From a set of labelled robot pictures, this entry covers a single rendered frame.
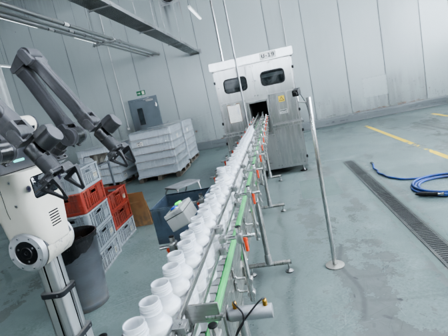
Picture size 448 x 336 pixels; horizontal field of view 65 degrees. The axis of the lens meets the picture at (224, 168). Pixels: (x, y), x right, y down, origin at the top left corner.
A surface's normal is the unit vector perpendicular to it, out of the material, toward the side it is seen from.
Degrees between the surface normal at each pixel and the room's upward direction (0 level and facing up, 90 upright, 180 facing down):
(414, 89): 90
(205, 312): 90
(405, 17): 90
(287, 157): 90
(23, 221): 101
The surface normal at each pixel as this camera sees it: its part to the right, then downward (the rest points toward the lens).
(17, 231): -0.11, 0.39
